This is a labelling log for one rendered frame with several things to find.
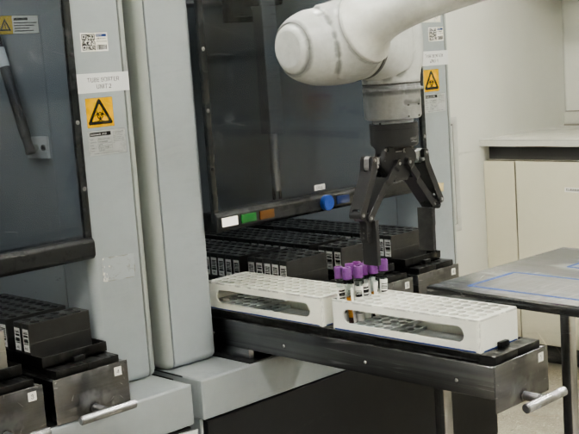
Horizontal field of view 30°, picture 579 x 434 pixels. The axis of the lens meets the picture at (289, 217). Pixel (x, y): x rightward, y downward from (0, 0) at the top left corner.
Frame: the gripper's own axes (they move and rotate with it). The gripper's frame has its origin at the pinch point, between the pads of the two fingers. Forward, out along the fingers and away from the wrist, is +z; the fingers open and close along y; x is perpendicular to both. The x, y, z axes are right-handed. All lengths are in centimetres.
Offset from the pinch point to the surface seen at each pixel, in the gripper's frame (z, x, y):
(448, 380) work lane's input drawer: 17.3, -13.4, -6.6
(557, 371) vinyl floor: 94, 115, 224
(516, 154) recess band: 11, 136, 233
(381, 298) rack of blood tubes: 8.3, 4.9, 0.3
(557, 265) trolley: 13, 6, 54
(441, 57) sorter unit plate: -30, 38, 62
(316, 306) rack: 9.8, 14.6, -4.9
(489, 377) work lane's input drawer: 15.7, -20.8, -6.6
